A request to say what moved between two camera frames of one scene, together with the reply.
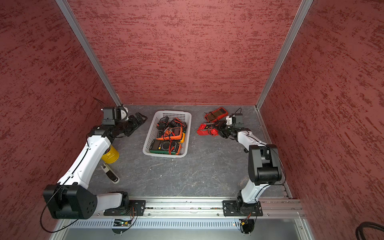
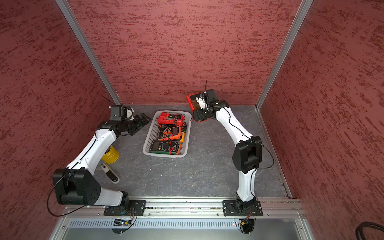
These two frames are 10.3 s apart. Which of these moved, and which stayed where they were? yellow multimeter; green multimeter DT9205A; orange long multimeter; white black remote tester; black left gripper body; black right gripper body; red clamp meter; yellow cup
Moved: black right gripper body; red clamp meter
Stayed: white black remote tester; orange long multimeter; green multimeter DT9205A; black left gripper body; yellow cup; yellow multimeter
